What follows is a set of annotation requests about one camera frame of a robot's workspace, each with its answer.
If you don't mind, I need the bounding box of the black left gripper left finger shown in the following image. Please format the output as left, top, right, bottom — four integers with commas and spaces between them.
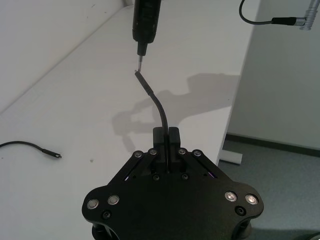
119, 126, 167, 182

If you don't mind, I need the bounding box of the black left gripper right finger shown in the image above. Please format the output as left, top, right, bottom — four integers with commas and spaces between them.
169, 126, 219, 181

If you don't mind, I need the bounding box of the black cable with plug tip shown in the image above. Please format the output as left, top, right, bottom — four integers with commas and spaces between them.
134, 70, 171, 175

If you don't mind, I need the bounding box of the black handheld tool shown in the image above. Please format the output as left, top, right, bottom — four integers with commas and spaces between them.
131, 0, 160, 72

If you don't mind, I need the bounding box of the white table foot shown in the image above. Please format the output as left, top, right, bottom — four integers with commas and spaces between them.
218, 148, 244, 166

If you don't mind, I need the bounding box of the green skirting strip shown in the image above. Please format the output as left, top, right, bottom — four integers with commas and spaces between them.
225, 133, 320, 159

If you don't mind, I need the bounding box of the black cable with flat plug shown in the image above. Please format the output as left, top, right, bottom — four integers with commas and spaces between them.
0, 141, 64, 160

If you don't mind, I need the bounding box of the thin dark cable silver plug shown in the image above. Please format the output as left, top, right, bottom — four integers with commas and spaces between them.
238, 0, 320, 31

